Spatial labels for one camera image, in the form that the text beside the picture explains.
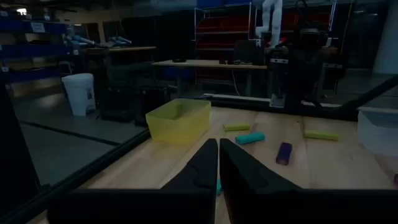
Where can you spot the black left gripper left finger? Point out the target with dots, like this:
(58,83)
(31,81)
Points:
(186,202)

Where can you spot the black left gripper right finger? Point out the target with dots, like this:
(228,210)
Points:
(264,202)

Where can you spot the teal rectangular block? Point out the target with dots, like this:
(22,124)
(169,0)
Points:
(249,137)
(219,186)

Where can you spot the purple rectangular block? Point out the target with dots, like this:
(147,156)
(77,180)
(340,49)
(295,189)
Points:
(284,153)

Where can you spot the lime green rectangular block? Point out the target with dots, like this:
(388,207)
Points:
(321,135)
(236,127)

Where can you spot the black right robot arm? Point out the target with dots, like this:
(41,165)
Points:
(303,77)

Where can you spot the yellow translucent plastic bin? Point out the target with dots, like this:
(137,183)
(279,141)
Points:
(180,127)

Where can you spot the black equipment case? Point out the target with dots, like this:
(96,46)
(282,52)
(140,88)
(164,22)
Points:
(116,99)
(149,102)

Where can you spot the clear plastic bin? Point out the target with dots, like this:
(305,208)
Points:
(377,133)

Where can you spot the wooden table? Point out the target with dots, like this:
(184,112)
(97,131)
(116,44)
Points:
(211,64)

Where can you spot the black desktop box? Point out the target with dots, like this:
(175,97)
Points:
(248,51)

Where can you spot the white trash can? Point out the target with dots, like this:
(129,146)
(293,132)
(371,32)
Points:
(77,93)

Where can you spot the wooden workbench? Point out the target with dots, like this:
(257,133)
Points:
(130,48)

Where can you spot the blue tool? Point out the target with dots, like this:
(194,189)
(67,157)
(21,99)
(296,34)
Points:
(119,40)

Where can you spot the red shelf rack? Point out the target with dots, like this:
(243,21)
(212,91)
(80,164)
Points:
(224,25)

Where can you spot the blue storage shelving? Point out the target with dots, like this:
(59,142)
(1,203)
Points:
(31,51)

